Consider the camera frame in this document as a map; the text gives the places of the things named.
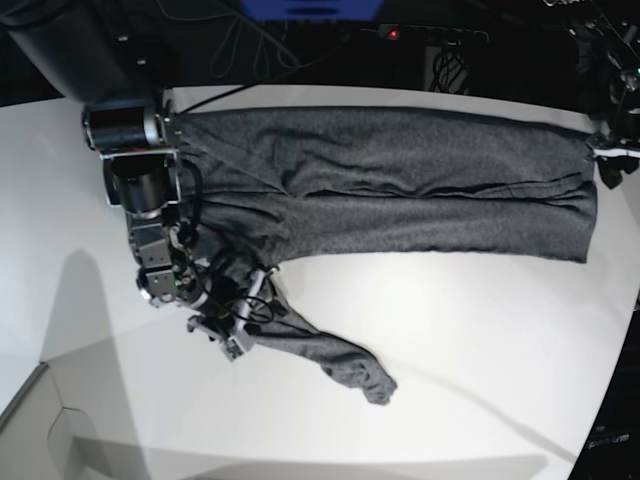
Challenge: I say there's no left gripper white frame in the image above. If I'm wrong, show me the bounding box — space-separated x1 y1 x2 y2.
587 133 639 189

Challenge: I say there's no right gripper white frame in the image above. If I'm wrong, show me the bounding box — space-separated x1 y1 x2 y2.
186 269 275 361

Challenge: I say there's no grey t-shirt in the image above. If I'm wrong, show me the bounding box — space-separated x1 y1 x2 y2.
169 105 600 407

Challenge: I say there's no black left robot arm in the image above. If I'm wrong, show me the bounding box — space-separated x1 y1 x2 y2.
544 1 639 190

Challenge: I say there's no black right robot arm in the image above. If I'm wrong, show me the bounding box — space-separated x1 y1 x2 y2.
1 1 220 330

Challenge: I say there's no black power strip red light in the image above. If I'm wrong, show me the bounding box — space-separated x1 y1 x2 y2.
375 24 490 44

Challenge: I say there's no blue box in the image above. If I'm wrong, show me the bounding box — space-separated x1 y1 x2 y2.
241 0 383 21

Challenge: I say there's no bundle of black cables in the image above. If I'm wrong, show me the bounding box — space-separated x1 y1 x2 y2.
429 41 473 95

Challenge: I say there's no grey looped cable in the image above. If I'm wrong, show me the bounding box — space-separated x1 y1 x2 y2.
209 14 351 79

